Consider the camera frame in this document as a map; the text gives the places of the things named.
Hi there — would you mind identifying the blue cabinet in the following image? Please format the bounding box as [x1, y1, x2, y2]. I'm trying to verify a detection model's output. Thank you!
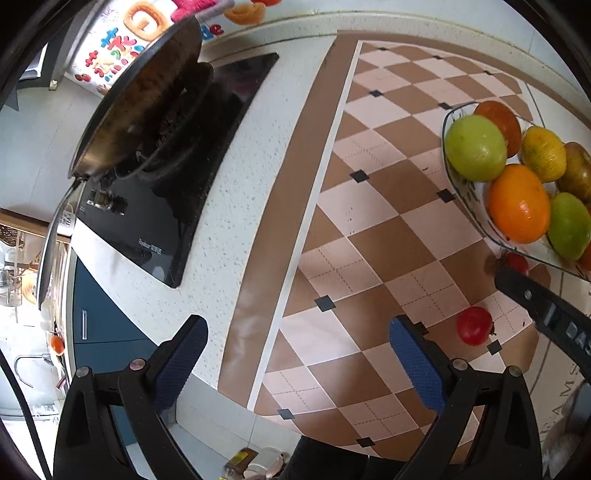
[69, 256, 162, 448]

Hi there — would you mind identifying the wooden framed shelf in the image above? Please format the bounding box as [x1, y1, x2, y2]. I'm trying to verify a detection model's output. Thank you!
[0, 208, 70, 324]

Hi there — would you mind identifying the brown checkered table mat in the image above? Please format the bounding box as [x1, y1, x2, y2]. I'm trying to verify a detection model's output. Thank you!
[217, 30, 591, 462]

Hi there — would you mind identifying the colourful wall sticker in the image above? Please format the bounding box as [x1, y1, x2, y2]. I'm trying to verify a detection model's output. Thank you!
[74, 0, 282, 95]

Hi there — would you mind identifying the black glass gas stove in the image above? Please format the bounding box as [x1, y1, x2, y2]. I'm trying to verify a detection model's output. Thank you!
[74, 52, 280, 289]

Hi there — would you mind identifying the white mug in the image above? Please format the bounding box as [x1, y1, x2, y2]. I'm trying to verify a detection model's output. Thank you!
[55, 203, 77, 237]

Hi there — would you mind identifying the yellow lemon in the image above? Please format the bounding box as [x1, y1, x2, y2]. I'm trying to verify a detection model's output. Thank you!
[521, 126, 567, 182]

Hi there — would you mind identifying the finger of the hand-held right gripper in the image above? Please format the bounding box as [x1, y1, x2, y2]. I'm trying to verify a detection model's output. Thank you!
[495, 267, 591, 370]

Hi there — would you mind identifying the red cherry tomato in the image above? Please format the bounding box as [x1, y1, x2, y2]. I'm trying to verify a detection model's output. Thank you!
[457, 306, 495, 347]
[501, 251, 530, 277]

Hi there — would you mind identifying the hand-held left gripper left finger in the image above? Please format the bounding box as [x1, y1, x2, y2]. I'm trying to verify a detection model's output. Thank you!
[53, 315, 209, 480]

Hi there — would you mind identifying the floral oval plate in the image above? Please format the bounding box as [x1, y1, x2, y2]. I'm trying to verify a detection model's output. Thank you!
[442, 100, 591, 282]

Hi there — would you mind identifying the black wok with metal handle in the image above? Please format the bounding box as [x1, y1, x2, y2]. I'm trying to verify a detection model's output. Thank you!
[38, 16, 215, 310]

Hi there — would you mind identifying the white container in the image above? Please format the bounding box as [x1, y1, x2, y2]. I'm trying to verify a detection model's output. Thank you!
[243, 447, 287, 480]

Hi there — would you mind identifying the green apple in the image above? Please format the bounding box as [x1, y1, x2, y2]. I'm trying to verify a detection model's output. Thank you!
[547, 191, 591, 260]
[445, 115, 508, 182]

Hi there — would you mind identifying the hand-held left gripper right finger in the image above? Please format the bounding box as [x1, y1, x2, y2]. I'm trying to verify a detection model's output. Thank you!
[389, 315, 542, 480]

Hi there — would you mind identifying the dark red tomato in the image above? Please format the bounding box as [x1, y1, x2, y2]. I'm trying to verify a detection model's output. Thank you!
[473, 100, 522, 158]

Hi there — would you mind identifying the brown bottle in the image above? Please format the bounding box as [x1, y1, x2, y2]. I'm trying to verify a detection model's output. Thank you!
[225, 447, 259, 478]

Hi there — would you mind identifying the metal faucet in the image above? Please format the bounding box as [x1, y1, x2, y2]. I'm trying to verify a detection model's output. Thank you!
[14, 353, 54, 388]

